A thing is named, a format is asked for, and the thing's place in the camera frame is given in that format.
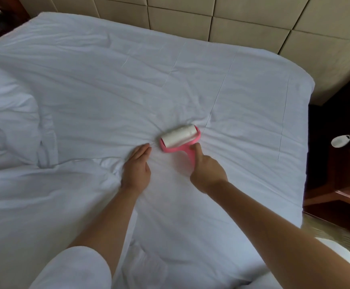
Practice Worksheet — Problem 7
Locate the person's right forearm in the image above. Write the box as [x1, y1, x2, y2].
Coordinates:
[210, 180, 350, 289]

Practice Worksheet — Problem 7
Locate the person's left hand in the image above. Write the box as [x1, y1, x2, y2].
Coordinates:
[121, 143, 153, 196]

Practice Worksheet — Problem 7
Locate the person's right hand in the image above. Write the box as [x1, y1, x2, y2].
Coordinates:
[189, 142, 229, 195]

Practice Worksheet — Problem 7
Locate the beige padded headboard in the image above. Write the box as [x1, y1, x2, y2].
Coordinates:
[15, 0, 350, 106]

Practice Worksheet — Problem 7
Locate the white pillow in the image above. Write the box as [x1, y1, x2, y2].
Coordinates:
[0, 158, 170, 289]

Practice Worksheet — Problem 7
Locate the white bed sheet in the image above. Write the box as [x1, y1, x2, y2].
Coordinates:
[0, 12, 315, 289]

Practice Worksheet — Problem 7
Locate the pink lint roller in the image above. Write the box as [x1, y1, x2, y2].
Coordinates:
[159, 123, 203, 166]

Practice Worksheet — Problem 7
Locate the person's left forearm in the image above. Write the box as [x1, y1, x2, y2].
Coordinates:
[69, 186, 141, 277]

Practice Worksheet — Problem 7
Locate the person's white shirt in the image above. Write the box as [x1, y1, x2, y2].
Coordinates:
[29, 245, 112, 289]

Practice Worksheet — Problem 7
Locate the white oval tag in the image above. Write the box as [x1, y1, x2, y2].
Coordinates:
[331, 134, 350, 149]

